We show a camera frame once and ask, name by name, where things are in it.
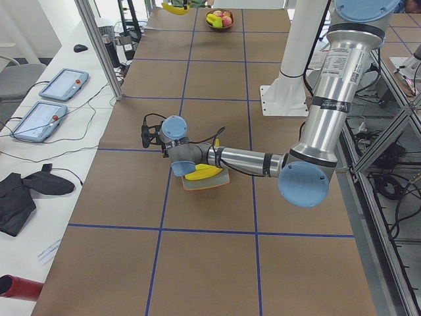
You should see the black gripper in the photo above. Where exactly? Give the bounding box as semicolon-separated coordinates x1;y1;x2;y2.
159;140;169;157

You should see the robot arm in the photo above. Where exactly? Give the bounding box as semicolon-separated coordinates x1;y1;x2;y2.
157;1;397;207

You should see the grey square plate orange rim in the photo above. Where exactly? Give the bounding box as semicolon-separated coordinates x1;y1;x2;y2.
182;169;230;191

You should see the fruit basket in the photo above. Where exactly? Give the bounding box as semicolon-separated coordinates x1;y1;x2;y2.
206;9;234;30

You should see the black bottle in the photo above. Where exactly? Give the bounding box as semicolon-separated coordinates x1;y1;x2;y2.
101;35;120;68

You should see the teach pendant far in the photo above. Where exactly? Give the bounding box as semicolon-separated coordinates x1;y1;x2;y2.
38;68;89;101

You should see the teach pendant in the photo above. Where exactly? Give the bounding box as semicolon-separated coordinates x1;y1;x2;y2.
9;101;68;143
38;68;89;101

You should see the teach pendant near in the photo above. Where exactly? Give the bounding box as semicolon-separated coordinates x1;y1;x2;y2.
9;101;68;143

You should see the black computer mouse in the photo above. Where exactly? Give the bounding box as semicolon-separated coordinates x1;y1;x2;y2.
73;44;88;53

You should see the yellow starfruit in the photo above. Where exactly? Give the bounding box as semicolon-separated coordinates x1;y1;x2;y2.
212;17;223;28

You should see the red apple lower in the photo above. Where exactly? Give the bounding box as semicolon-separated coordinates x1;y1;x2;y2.
222;16;233;28

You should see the black cloth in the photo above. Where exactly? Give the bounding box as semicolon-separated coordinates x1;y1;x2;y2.
1;163;75;237

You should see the red cylinder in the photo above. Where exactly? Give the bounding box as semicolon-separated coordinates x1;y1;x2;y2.
1;275;44;302

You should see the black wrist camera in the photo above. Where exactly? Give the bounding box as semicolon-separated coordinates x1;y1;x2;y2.
140;113;165;148

